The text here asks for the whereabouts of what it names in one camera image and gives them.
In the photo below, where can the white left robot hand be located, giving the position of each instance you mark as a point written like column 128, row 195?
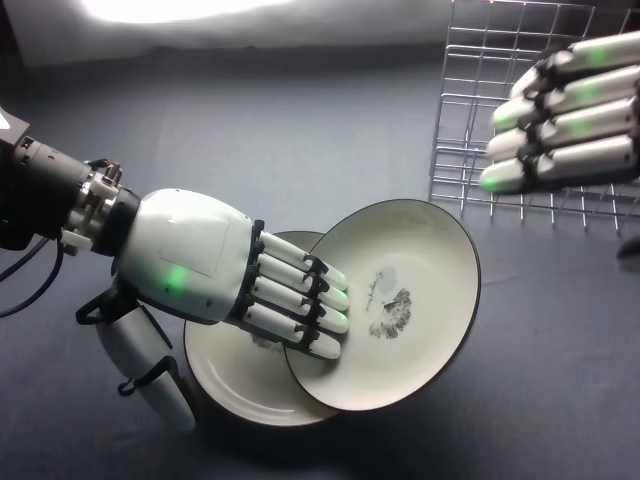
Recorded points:
column 590, row 125

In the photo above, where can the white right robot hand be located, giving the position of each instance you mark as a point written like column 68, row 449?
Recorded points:
column 190, row 240

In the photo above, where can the white plate with black rim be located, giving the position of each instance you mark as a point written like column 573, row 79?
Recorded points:
column 235, row 370
column 425, row 300

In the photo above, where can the grey table cloth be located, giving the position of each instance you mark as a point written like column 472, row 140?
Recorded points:
column 250, row 125

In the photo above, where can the white fabric sheet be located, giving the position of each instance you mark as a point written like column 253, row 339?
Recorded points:
column 300, row 25

